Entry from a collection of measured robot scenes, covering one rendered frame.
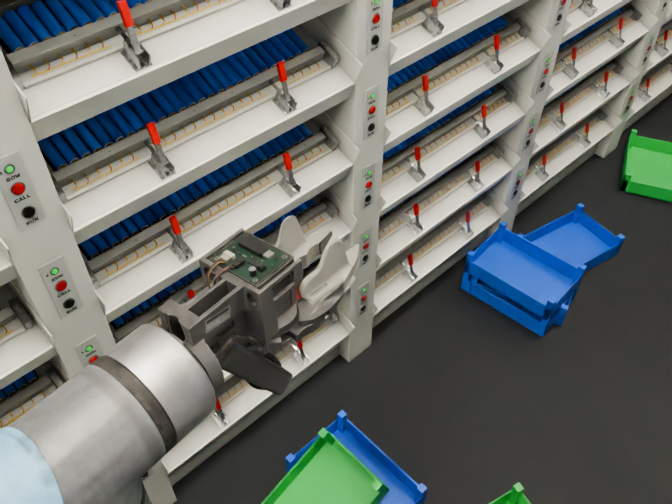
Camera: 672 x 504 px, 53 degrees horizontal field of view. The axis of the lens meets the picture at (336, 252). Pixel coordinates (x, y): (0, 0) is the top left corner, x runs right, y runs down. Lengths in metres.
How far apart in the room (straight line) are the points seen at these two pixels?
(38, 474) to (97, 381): 0.07
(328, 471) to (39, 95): 1.13
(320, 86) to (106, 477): 0.97
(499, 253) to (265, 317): 1.74
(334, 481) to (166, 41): 1.11
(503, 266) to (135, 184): 1.37
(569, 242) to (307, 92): 1.39
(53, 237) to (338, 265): 0.57
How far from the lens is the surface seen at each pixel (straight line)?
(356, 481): 1.73
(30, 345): 1.24
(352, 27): 1.32
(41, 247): 1.10
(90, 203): 1.13
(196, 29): 1.11
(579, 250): 2.46
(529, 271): 2.23
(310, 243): 0.67
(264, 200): 1.38
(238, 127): 1.24
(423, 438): 1.91
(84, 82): 1.03
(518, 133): 2.11
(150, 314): 1.42
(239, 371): 0.60
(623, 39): 2.51
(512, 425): 1.98
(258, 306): 0.55
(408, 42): 1.49
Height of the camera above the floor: 1.67
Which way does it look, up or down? 46 degrees down
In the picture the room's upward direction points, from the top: straight up
